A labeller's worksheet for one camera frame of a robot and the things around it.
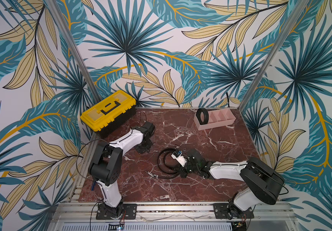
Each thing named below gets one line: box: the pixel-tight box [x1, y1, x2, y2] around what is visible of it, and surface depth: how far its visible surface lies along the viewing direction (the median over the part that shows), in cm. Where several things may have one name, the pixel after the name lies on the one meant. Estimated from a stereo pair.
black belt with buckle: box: [195, 107, 210, 125], surface depth 102 cm
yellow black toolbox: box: [79, 89, 137, 138], surface depth 97 cm
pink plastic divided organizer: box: [193, 108, 236, 131], surface depth 112 cm
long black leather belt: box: [145, 148, 180, 180], surface depth 89 cm
